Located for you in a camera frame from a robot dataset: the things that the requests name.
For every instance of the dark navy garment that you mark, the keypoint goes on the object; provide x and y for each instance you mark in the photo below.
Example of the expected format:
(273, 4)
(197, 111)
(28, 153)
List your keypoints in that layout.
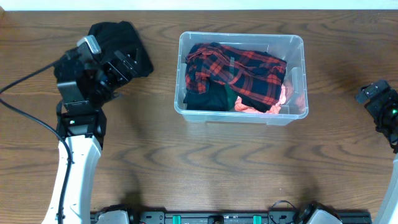
(215, 99)

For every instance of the red plaid shirt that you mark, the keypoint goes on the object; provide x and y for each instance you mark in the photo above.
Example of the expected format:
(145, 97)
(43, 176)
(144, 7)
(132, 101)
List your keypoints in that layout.
(249, 73)

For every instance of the black ribbed garment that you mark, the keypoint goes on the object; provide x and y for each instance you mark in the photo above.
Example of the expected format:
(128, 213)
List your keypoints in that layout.
(257, 105)

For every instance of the dark green cloth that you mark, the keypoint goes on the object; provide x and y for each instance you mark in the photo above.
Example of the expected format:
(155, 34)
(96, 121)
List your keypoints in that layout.
(231, 97)

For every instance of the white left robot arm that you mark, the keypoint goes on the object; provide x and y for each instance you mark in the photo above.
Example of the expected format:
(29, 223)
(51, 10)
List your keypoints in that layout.
(85, 84)

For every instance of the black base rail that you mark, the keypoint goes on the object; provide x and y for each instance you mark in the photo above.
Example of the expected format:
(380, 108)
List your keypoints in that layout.
(119, 214)

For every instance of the orange garment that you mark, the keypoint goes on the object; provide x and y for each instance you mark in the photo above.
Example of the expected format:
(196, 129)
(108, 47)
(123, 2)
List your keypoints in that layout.
(286, 94)

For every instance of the clear plastic storage bin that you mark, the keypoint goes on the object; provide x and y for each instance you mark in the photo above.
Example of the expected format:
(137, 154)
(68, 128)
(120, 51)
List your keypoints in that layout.
(287, 47)

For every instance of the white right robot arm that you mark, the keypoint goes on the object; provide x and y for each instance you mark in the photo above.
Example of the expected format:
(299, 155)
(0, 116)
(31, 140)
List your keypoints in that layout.
(390, 193)

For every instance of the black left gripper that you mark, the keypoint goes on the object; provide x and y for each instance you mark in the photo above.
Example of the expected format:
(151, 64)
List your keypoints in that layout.
(121, 66)

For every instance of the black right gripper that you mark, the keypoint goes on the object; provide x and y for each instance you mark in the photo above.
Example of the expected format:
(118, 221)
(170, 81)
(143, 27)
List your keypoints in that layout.
(379, 107)

